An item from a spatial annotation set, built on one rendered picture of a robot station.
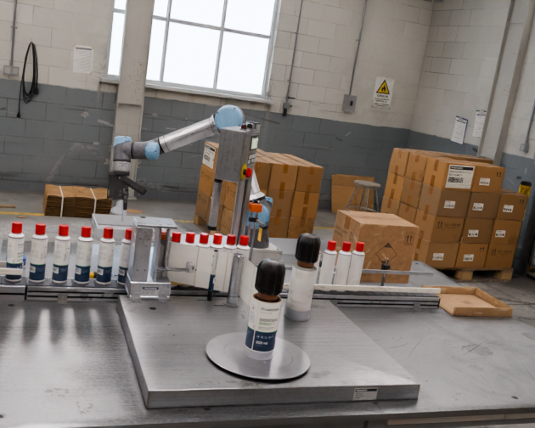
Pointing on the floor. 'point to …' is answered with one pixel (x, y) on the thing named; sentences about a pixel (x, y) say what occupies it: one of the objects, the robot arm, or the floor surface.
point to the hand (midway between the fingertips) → (123, 218)
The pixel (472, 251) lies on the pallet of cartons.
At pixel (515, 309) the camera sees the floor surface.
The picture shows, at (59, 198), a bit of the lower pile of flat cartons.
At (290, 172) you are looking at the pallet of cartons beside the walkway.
